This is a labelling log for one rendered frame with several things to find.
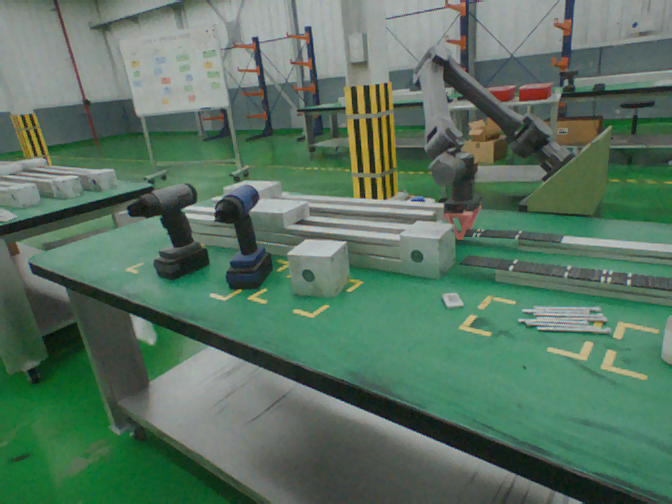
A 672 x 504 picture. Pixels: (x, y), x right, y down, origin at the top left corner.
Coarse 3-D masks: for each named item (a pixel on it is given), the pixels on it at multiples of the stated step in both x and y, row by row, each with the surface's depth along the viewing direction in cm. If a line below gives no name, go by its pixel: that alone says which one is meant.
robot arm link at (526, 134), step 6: (528, 126) 141; (522, 132) 143; (528, 132) 141; (534, 132) 140; (516, 138) 144; (522, 138) 143; (528, 138) 141; (534, 138) 140; (540, 138) 140; (552, 138) 144; (522, 144) 143; (528, 144) 142; (534, 144) 142; (540, 144) 143; (546, 144) 143; (528, 150) 143; (534, 150) 145
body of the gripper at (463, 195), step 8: (456, 184) 113; (464, 184) 113; (472, 184) 113; (456, 192) 114; (464, 192) 113; (472, 192) 114; (448, 200) 116; (456, 200) 115; (464, 200) 114; (472, 200) 114; (448, 208) 114; (464, 208) 112
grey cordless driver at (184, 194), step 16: (160, 192) 113; (176, 192) 115; (192, 192) 119; (128, 208) 109; (144, 208) 110; (160, 208) 113; (176, 208) 116; (176, 224) 117; (176, 240) 118; (192, 240) 122; (160, 256) 120; (176, 256) 117; (192, 256) 120; (208, 256) 124; (160, 272) 119; (176, 272) 117
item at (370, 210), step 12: (312, 204) 139; (324, 204) 138; (336, 204) 142; (348, 204) 139; (360, 204) 137; (372, 204) 135; (384, 204) 133; (396, 204) 131; (408, 204) 129; (420, 204) 127; (432, 204) 126; (324, 216) 137; (336, 216) 134; (348, 216) 132; (360, 216) 130; (372, 216) 129; (384, 216) 126; (396, 216) 123; (408, 216) 121; (420, 216) 120; (432, 216) 118
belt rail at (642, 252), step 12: (528, 240) 110; (564, 240) 107; (576, 240) 106; (588, 240) 105; (600, 240) 104; (612, 240) 104; (552, 252) 108; (564, 252) 107; (576, 252) 105; (588, 252) 104; (600, 252) 103; (612, 252) 102; (624, 252) 100; (636, 252) 99; (648, 252) 98; (660, 252) 96
